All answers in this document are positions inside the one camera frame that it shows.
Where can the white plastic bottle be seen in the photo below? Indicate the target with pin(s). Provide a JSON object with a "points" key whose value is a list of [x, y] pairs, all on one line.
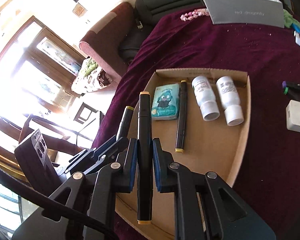
{"points": [[205, 98], [230, 101]]}

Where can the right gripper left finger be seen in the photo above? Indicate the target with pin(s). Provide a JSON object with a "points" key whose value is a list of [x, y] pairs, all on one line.
{"points": [[124, 179]]}

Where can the green cloth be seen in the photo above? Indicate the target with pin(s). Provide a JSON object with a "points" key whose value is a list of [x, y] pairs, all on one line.
{"points": [[290, 21]]}

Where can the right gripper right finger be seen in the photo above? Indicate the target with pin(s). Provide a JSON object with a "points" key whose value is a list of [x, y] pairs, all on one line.
{"points": [[164, 169]]}

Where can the teal tissue pack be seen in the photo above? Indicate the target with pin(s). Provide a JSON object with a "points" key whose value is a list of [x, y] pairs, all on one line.
{"points": [[165, 104]]}

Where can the black marker purple cap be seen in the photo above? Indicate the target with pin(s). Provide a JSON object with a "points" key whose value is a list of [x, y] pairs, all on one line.
{"points": [[292, 85]]}

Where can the white power adapter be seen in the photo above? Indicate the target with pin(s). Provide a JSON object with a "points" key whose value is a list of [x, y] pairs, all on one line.
{"points": [[293, 116]]}

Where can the black marker green cap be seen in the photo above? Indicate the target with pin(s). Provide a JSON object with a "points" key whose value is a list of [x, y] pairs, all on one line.
{"points": [[291, 94]]}

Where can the maroon bedspread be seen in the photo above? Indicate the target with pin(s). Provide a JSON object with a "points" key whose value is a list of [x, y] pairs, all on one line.
{"points": [[259, 158]]}

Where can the maroon pillow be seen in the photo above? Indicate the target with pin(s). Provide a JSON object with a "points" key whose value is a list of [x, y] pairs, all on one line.
{"points": [[101, 42]]}

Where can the black marker yellow caps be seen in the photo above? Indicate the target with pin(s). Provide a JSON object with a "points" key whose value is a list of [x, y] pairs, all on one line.
{"points": [[179, 144]]}

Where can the grey shoe box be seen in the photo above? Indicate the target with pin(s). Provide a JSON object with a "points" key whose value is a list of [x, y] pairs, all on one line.
{"points": [[265, 12]]}

